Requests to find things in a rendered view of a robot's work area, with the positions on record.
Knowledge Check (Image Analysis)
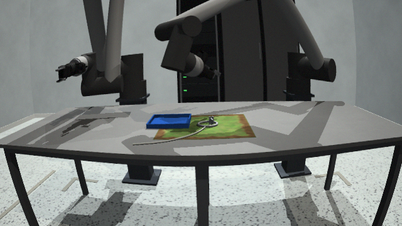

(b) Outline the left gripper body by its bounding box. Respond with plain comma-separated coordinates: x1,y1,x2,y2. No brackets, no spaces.
184,50,215,80

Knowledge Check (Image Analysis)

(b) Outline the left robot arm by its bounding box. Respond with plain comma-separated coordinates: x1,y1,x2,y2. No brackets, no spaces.
155,0,336,95

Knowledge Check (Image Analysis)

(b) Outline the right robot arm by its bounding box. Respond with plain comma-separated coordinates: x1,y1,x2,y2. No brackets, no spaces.
81,0,147,99

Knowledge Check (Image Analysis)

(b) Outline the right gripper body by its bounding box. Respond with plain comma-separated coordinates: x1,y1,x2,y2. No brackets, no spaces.
58,56,88,79

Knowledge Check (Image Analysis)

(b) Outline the blue tray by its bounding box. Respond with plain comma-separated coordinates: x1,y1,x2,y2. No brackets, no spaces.
146,114,192,129

